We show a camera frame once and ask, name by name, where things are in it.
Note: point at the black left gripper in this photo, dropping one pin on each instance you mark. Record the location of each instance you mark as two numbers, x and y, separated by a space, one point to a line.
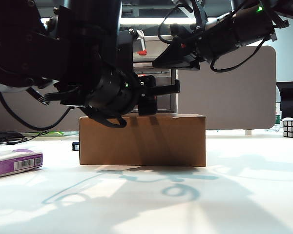
147 104

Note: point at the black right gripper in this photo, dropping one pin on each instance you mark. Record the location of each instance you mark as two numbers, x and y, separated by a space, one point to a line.
196 46

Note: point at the purple white napkin pack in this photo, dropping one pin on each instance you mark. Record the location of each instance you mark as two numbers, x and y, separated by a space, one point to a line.
12 163

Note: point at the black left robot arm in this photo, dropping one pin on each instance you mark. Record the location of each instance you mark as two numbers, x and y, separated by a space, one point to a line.
63 61

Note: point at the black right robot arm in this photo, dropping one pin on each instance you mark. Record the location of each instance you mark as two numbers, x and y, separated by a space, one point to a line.
246 29

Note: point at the ceiling light strip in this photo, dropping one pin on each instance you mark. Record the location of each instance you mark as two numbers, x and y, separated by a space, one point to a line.
136 20

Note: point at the brown cardboard box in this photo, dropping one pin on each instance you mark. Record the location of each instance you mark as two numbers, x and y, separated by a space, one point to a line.
141 141

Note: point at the grey desk partition panel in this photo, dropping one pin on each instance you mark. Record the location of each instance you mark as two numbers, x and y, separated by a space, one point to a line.
229 97

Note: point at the white partition foot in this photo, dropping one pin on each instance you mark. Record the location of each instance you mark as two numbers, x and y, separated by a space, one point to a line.
248 132

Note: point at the small black blue gadget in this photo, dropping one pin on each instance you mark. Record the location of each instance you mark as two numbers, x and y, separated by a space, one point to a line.
75 146

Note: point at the clear plastic bottle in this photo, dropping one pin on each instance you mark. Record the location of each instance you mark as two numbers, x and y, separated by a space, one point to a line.
278 119

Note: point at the small green item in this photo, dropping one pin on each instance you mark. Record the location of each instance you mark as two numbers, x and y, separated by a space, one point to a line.
56 133

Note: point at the black flat desk device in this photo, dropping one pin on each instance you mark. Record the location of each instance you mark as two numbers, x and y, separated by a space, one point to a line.
2 136

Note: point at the white plastic drawer cabinet frame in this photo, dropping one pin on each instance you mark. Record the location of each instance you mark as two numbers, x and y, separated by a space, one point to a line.
175 102

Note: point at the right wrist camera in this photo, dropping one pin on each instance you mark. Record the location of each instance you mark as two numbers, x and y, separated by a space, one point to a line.
183 29

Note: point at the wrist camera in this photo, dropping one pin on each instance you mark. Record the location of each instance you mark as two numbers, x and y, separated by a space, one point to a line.
125 48
183 29

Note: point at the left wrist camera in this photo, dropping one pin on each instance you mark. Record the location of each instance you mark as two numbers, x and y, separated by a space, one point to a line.
125 48

